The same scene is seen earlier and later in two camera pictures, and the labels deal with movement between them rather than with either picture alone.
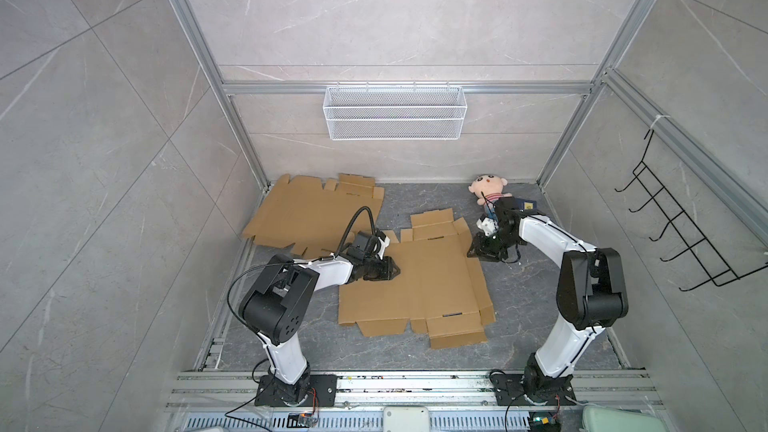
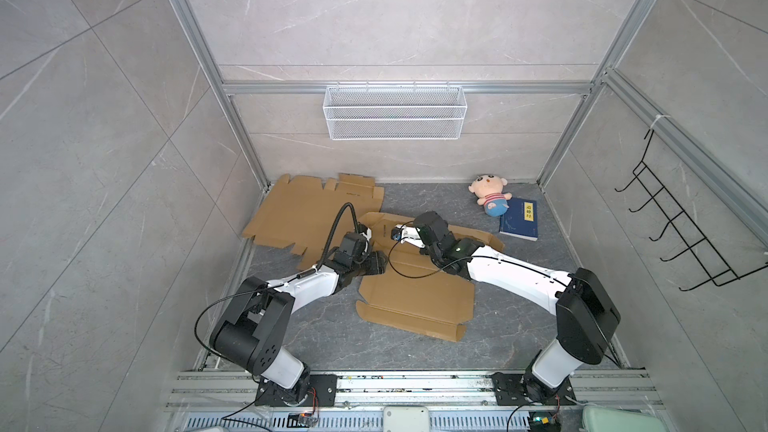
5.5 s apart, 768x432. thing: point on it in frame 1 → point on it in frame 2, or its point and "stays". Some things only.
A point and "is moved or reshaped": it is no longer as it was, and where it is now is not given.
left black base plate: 322,393 stays
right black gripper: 482,251 → 423,251
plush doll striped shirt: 488,188 stays
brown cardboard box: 438,286 is moved or reshaped
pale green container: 602,419 stays
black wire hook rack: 712,264 stays
